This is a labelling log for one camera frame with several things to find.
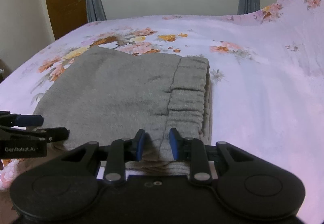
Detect grey pants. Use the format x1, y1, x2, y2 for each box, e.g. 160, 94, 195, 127
35, 46, 212, 175

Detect pink floral bed sheet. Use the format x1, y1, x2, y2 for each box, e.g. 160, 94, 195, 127
1, 0, 323, 223

